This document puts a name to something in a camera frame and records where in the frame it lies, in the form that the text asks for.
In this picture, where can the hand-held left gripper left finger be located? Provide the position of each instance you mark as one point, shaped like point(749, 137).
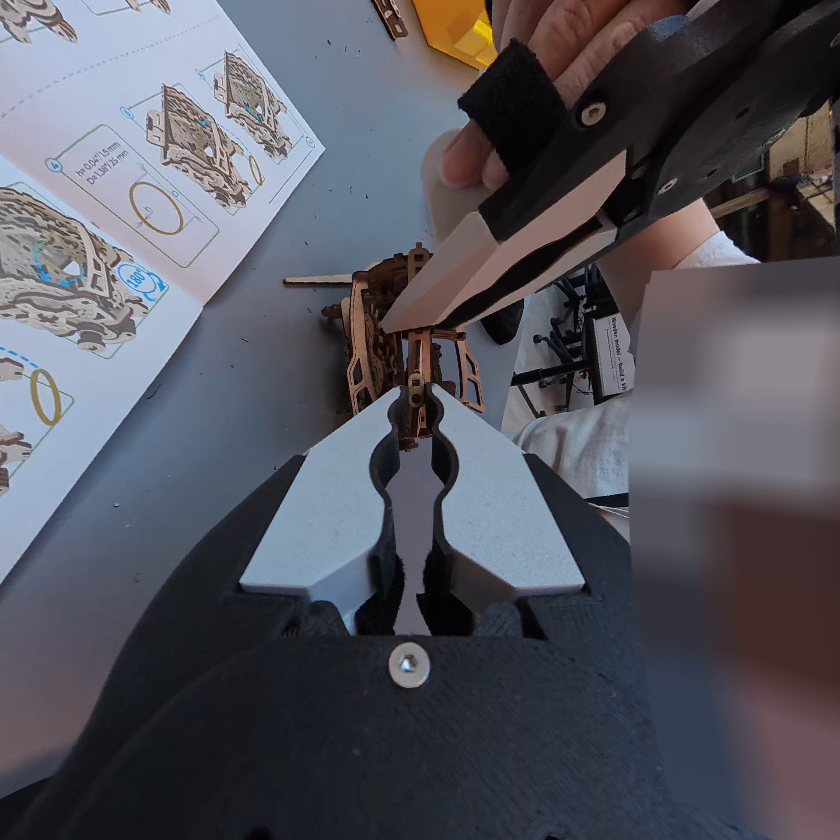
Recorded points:
point(315, 525)

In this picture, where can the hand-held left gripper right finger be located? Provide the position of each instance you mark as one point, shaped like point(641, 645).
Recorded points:
point(508, 525)

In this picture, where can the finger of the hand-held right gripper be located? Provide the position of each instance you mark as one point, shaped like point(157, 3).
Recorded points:
point(558, 269)
point(453, 262)

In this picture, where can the wooden mechanical model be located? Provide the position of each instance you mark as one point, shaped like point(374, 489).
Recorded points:
point(380, 354)

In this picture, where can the person's right forearm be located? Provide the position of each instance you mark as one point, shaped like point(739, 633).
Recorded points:
point(689, 233)

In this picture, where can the person's right hand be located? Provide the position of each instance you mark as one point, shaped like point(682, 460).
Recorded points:
point(571, 39)

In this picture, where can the black chair armrest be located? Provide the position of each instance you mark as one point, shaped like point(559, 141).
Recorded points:
point(505, 326)

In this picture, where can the person's white shirt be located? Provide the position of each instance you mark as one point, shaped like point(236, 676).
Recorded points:
point(577, 453)

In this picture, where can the white printed card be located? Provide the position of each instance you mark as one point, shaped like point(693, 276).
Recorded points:
point(613, 354)

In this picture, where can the yellow box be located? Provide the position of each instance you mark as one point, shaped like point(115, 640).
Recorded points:
point(459, 29)

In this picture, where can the small wooden strip part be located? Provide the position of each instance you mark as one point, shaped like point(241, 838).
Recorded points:
point(390, 16)

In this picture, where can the illustrated instruction booklet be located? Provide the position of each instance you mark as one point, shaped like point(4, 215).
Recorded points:
point(98, 216)

